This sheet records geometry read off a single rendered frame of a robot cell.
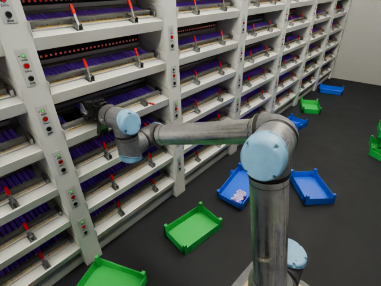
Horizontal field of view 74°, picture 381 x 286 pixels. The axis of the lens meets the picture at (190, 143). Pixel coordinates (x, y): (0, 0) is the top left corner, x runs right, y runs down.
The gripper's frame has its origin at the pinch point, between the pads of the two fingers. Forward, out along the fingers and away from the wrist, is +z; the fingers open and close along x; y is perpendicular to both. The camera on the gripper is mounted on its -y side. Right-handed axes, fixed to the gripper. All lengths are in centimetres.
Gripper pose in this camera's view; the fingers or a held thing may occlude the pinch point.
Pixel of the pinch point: (85, 110)
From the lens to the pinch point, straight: 128.4
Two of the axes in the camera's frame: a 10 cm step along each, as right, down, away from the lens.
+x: -6.6, 4.0, -6.3
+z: -7.4, -2.5, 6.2
